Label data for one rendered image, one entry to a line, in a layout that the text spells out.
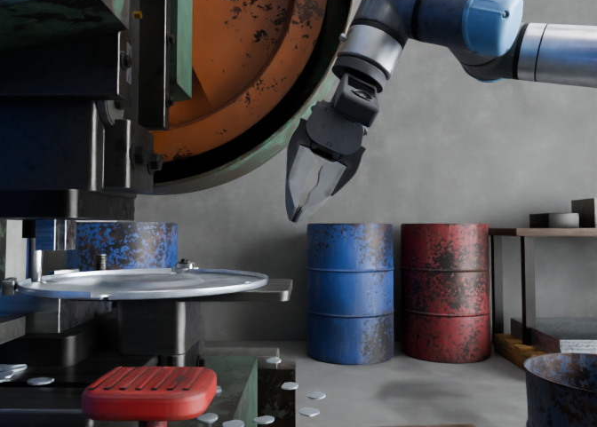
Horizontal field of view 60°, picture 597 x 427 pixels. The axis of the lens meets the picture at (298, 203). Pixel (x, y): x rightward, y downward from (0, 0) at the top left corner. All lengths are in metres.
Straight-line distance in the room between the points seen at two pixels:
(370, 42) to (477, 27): 0.12
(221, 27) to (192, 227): 3.05
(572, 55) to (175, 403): 0.62
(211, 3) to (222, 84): 0.16
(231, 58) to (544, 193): 3.51
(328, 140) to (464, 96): 3.63
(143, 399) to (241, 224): 3.69
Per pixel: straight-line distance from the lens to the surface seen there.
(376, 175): 3.99
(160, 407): 0.30
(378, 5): 0.68
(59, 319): 0.63
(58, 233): 0.69
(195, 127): 1.01
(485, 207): 4.16
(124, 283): 0.62
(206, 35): 1.09
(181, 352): 0.63
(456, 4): 0.66
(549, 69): 0.76
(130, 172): 0.63
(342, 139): 0.64
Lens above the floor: 0.85
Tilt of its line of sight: 3 degrees up
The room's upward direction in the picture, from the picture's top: straight up
